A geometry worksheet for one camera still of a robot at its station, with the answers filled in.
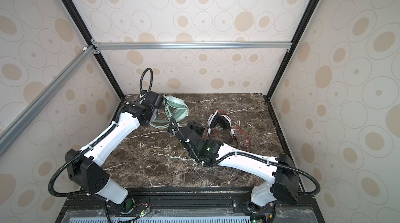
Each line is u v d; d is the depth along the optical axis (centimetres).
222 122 99
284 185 39
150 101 61
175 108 82
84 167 41
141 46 183
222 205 75
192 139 52
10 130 52
